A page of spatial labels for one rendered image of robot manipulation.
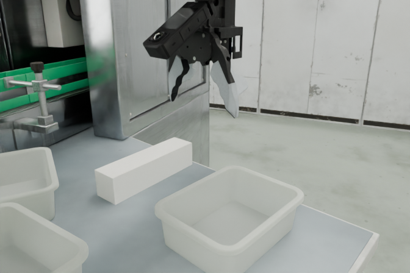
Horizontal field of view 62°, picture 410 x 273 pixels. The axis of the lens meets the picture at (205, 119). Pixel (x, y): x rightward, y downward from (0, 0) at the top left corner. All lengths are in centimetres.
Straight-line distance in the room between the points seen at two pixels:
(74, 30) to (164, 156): 68
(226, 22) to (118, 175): 36
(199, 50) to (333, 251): 39
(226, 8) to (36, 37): 84
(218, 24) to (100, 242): 42
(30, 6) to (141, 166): 73
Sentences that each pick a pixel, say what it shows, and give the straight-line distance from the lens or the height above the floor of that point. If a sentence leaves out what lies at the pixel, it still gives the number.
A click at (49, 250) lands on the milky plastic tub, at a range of 59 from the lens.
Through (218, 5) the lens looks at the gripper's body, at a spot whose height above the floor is 113.
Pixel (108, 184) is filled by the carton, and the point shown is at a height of 79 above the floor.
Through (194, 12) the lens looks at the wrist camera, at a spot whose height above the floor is 112.
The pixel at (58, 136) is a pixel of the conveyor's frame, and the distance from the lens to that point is 109.
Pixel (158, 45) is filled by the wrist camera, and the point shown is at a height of 108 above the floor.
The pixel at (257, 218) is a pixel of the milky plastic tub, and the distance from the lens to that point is 68.
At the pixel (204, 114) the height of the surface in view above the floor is 65.
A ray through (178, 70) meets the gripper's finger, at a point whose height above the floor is 103.
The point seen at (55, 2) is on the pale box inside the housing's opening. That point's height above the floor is 115.
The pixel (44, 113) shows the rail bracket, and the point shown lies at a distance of 91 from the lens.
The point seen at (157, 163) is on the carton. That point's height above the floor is 80.
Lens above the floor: 113
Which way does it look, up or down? 18 degrees down
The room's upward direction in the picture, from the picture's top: straight up
